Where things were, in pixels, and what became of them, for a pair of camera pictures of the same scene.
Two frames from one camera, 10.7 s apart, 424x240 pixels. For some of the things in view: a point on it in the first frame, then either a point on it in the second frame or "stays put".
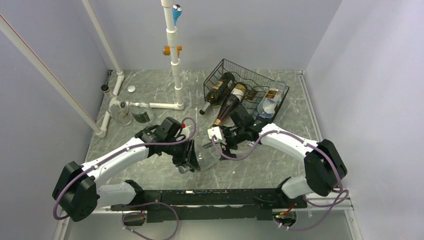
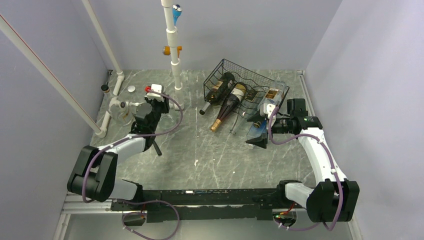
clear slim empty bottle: (251, 102) stays put
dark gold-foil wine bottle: (236, 95) stays put
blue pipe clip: (177, 10) stays put
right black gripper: (225, 147) -> (261, 142)
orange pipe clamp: (167, 50) stays put
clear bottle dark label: (206, 158) -> (168, 121)
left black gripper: (191, 163) -> (165, 104)
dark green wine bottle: (218, 91) stays put
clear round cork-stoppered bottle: (120, 111) stays put
